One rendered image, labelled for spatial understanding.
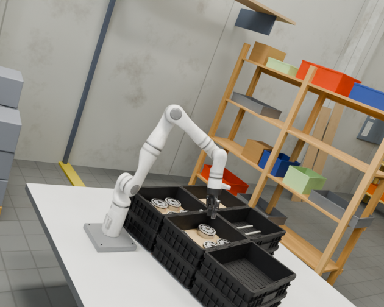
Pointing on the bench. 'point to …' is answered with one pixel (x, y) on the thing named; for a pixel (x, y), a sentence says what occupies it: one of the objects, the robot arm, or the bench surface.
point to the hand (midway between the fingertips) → (211, 214)
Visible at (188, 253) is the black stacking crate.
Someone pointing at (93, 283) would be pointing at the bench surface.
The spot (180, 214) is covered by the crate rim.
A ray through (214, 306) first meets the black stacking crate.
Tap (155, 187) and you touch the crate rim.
